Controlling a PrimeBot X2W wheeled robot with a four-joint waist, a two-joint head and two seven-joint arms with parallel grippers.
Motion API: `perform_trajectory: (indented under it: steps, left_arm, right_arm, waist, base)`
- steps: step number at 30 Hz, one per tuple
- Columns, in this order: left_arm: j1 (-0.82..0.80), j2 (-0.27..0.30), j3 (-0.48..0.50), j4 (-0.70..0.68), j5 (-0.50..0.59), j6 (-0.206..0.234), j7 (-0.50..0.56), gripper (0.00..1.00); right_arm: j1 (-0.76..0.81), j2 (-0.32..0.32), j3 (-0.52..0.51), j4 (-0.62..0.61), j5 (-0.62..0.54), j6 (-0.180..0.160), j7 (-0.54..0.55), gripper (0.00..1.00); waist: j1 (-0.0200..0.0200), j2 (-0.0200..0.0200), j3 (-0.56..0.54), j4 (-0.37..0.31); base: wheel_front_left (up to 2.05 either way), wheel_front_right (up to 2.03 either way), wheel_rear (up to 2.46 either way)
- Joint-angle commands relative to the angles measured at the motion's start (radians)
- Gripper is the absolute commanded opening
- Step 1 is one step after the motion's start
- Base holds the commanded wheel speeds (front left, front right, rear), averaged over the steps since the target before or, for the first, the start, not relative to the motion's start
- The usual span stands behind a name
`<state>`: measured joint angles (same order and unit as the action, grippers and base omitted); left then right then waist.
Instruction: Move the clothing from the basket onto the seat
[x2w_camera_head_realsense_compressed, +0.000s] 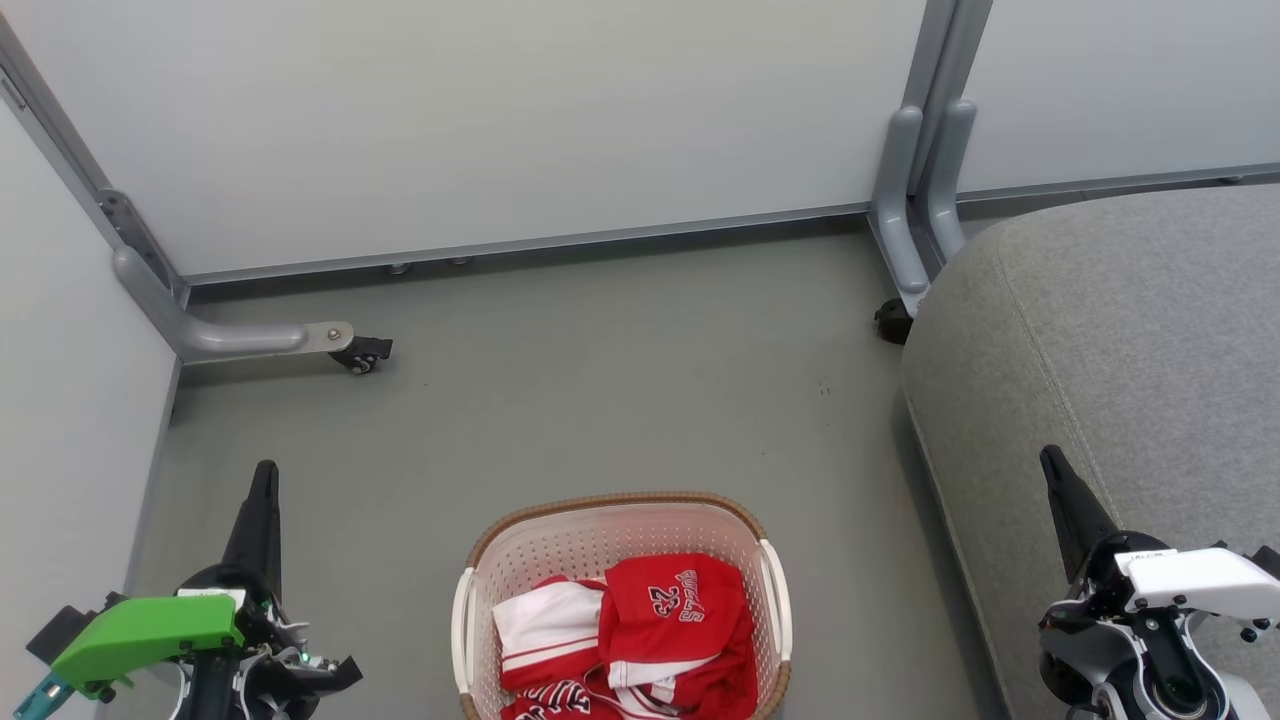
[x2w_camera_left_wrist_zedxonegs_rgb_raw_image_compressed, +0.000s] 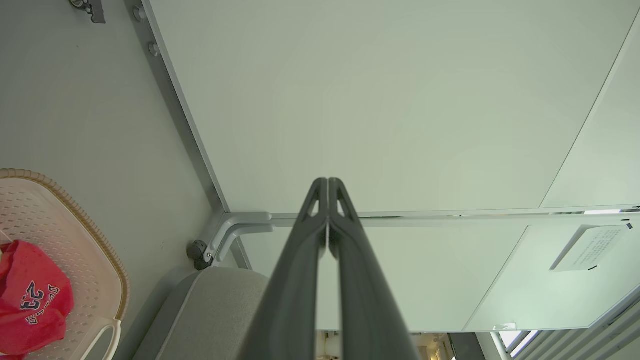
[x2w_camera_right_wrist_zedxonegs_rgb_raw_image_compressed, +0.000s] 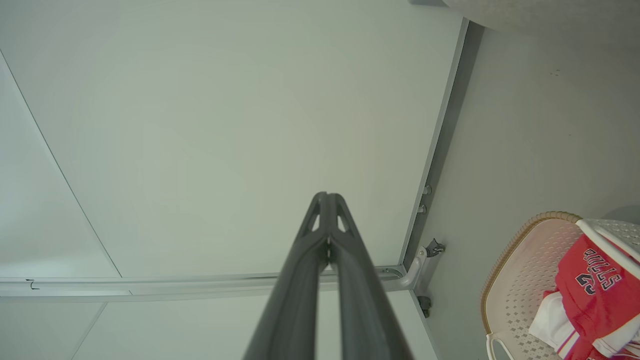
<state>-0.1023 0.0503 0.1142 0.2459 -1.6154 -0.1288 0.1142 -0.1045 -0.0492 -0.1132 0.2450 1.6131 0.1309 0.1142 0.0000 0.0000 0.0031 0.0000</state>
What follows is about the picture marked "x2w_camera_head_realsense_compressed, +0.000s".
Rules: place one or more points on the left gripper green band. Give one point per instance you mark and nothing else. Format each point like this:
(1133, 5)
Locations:
(150, 625)

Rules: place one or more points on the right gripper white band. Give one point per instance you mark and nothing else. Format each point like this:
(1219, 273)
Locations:
(1200, 580)

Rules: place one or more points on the red and white jersey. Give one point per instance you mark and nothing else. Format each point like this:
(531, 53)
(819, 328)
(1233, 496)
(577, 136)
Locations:
(545, 620)

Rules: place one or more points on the red shorts number 23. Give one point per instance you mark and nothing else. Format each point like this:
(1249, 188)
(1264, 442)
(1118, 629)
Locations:
(670, 600)

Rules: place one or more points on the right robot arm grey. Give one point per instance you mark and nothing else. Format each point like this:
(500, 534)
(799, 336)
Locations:
(1160, 680)

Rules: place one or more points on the grey fabric sofa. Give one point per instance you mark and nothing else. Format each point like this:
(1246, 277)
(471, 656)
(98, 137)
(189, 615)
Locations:
(1100, 350)

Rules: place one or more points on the grey metal partition foot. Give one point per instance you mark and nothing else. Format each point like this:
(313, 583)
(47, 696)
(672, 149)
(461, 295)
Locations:
(945, 190)
(895, 220)
(230, 338)

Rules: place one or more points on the black caster wheel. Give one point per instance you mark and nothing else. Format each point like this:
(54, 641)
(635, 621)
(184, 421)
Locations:
(362, 355)
(893, 322)

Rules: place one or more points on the white perforated laundry basket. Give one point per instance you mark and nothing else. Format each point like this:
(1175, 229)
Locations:
(600, 525)

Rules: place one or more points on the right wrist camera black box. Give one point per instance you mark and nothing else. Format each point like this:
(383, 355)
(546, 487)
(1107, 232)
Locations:
(1270, 560)

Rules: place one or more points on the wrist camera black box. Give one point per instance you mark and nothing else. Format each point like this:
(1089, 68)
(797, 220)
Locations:
(1270, 560)
(62, 632)

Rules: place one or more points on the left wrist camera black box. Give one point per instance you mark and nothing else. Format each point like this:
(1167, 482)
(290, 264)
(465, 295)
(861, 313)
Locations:
(62, 632)

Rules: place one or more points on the grey partition bottom rail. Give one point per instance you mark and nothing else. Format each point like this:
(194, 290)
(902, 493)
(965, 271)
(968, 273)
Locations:
(500, 247)
(1100, 182)

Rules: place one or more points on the grey metal partition post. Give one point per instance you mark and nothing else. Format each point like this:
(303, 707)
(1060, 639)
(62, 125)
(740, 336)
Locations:
(70, 160)
(945, 50)

